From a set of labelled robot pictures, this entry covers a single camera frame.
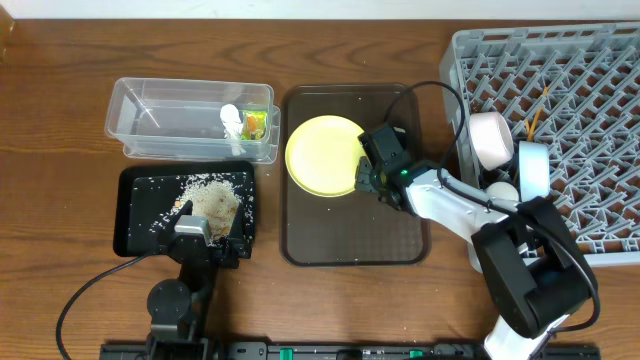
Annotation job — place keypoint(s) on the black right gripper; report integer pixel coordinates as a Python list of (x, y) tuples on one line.
[(363, 179)]

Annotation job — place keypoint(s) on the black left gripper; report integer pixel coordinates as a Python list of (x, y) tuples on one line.
[(201, 248)]

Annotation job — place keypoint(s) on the yellow plate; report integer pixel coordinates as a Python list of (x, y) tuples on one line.
[(322, 155)]

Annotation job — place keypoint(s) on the orange green snack wrapper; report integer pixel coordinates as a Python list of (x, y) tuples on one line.
[(254, 124)]

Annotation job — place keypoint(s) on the pink white bowl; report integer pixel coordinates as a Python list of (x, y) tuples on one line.
[(491, 139)]

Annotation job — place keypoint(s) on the white cup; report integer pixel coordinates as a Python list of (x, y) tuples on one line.
[(503, 191)]

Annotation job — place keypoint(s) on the blue bowl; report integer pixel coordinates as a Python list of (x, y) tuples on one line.
[(534, 170)]

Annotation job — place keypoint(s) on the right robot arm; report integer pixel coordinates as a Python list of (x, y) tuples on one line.
[(538, 279)]

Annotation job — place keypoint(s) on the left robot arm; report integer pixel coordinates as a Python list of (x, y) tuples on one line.
[(178, 307)]

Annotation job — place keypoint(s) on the black waste tray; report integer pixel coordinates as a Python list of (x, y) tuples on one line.
[(142, 195)]

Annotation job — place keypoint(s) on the clear plastic waste bin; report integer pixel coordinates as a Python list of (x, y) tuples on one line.
[(179, 119)]

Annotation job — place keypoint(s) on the grey dishwasher rack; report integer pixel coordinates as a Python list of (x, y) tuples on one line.
[(590, 119)]

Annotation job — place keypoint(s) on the spilled rice pile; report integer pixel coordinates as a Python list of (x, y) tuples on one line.
[(218, 197)]

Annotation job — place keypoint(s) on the dark brown serving tray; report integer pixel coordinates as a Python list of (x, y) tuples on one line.
[(356, 229)]

